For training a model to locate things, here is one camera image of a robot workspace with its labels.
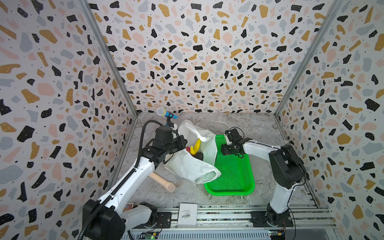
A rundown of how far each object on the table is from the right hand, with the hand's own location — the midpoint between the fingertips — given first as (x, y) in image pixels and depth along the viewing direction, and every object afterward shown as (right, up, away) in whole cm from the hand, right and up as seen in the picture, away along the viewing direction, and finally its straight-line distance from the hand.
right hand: (223, 146), depth 97 cm
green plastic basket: (+7, -16, -8) cm, 19 cm away
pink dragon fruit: (-22, 0, -11) cm, 25 cm away
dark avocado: (-16, -4, -12) cm, 20 cm away
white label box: (-21, -30, -26) cm, 45 cm away
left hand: (-21, +7, -21) cm, 31 cm away
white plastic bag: (-24, -5, -23) cm, 34 cm away
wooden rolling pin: (-32, -20, -16) cm, 41 cm away
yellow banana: (-19, -1, -10) cm, 21 cm away
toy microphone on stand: (-38, +22, -10) cm, 44 cm away
